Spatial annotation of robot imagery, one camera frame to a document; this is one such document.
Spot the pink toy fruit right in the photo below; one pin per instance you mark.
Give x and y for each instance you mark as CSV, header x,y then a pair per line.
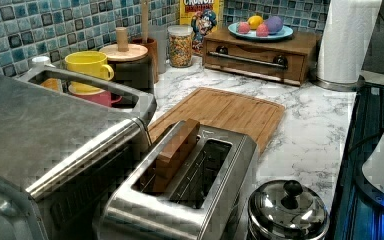
x,y
262,30

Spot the purple toy fruit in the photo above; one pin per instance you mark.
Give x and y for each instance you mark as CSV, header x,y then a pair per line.
x,y
274,24

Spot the wooden drawer box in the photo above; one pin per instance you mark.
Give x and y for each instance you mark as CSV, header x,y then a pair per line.
x,y
287,60

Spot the stainless steel toaster oven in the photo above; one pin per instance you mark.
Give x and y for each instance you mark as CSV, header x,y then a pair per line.
x,y
60,155

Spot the bamboo cutting board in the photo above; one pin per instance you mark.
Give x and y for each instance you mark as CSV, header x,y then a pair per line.
x,y
240,113

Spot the brown utensil holder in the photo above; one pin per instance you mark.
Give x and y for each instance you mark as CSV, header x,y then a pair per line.
x,y
152,46

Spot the grey translucent container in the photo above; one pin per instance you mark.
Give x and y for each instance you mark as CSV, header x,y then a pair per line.
x,y
160,35

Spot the black canister with wooden lid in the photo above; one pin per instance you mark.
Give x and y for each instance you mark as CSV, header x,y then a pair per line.
x,y
131,63

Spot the steel pot with lid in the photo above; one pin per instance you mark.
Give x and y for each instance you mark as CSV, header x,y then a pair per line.
x,y
286,210

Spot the pink toy fruit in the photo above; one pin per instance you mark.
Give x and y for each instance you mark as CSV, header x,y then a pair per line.
x,y
262,30
243,27

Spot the pink toy fruit left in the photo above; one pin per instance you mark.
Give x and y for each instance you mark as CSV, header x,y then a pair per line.
x,y
243,27

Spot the white paper towel roll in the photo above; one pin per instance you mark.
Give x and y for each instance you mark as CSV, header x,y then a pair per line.
x,y
344,44

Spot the wooden utensil handle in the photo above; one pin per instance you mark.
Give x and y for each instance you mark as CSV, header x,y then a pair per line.
x,y
144,20

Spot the yellow ceramic mug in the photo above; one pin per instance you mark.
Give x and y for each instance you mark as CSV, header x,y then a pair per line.
x,y
92,63

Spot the pink ceramic mug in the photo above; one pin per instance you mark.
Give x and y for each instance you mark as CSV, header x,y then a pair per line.
x,y
101,97

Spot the brown toast slice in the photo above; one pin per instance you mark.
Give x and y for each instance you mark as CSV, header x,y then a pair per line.
x,y
158,176

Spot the stainless steel two-slot toaster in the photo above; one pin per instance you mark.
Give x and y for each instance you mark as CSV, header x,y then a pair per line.
x,y
203,201

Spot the glass jar of colourful cereal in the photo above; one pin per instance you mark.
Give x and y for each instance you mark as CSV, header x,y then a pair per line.
x,y
180,45

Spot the yellow toy lemon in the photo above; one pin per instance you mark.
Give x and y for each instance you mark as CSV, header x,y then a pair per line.
x,y
255,21

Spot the yellow cereal box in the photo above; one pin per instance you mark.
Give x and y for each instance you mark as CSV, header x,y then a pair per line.
x,y
203,16

